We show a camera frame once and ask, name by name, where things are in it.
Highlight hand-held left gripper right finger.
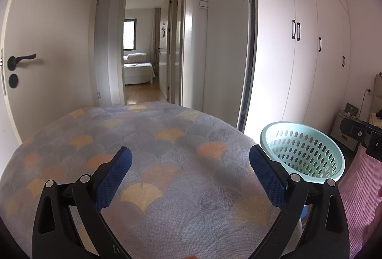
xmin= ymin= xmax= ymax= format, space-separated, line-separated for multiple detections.
xmin=249 ymin=144 xmax=350 ymax=259

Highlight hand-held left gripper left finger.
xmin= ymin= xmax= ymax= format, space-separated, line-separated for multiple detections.
xmin=31 ymin=146 xmax=133 ymax=259

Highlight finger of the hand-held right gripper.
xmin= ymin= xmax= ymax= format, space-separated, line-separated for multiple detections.
xmin=340 ymin=117 xmax=382 ymax=162

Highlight teal perforated plastic basket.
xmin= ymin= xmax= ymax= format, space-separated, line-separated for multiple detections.
xmin=260 ymin=122 xmax=346 ymax=185

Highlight white nightstand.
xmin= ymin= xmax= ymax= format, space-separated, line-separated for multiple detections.
xmin=331 ymin=111 xmax=360 ymax=152

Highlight white wardrobe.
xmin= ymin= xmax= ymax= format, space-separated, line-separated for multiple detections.
xmin=251 ymin=0 xmax=352 ymax=140

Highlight white bed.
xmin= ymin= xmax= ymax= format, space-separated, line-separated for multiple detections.
xmin=124 ymin=53 xmax=156 ymax=86

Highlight white hallway door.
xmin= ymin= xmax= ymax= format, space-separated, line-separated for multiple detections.
xmin=158 ymin=0 xmax=173 ymax=100

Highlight white pillow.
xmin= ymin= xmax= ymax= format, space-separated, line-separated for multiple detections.
xmin=127 ymin=53 xmax=148 ymax=64

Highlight window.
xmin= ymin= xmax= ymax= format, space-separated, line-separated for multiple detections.
xmin=124 ymin=18 xmax=137 ymax=50

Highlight white sliding door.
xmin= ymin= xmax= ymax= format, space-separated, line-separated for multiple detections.
xmin=182 ymin=0 xmax=258 ymax=132

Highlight pink corduroy cloth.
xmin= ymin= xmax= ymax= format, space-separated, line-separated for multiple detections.
xmin=339 ymin=146 xmax=382 ymax=258

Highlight black lever door handle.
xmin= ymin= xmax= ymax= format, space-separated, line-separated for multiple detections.
xmin=7 ymin=54 xmax=37 ymax=71

